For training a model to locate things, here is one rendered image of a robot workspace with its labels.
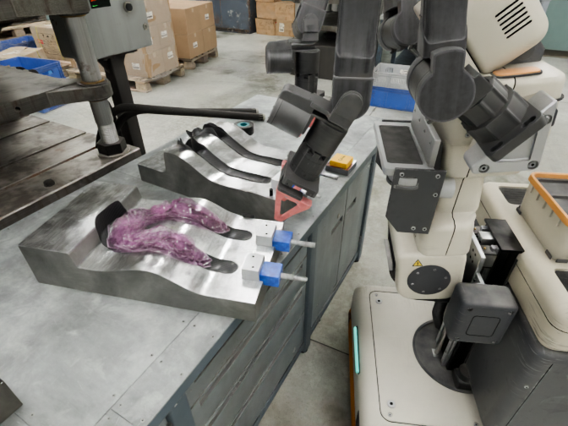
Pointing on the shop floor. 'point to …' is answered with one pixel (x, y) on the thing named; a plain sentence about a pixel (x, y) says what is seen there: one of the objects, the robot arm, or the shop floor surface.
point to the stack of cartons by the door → (275, 17)
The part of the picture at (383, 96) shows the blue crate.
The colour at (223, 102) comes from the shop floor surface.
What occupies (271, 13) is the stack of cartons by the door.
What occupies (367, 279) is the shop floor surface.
